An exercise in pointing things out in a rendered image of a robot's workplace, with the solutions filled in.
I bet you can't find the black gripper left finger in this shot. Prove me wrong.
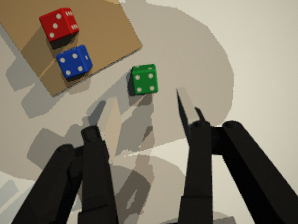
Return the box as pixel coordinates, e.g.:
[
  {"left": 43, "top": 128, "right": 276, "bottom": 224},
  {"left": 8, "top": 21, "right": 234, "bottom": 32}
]
[{"left": 11, "top": 97, "right": 122, "bottom": 224}]

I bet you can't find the green die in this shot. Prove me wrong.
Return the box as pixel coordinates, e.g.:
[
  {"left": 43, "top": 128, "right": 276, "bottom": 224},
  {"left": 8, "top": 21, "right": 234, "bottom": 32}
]
[{"left": 131, "top": 64, "right": 158, "bottom": 95}]

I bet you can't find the red die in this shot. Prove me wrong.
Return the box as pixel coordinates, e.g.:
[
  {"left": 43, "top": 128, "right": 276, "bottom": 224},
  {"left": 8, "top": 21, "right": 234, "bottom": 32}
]
[{"left": 39, "top": 8, "right": 79, "bottom": 43}]

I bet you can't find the tan flat mat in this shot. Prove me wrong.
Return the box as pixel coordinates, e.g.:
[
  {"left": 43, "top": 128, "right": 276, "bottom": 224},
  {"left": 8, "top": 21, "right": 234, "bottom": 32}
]
[{"left": 0, "top": 0, "right": 143, "bottom": 96}]

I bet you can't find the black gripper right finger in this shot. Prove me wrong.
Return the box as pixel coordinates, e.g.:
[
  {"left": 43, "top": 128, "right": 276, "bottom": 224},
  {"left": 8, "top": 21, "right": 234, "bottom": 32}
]
[{"left": 176, "top": 87, "right": 298, "bottom": 224}]

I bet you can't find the blue die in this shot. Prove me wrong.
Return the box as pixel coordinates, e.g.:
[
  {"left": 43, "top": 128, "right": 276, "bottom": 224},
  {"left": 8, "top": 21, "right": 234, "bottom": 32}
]
[{"left": 56, "top": 45, "right": 93, "bottom": 79}]

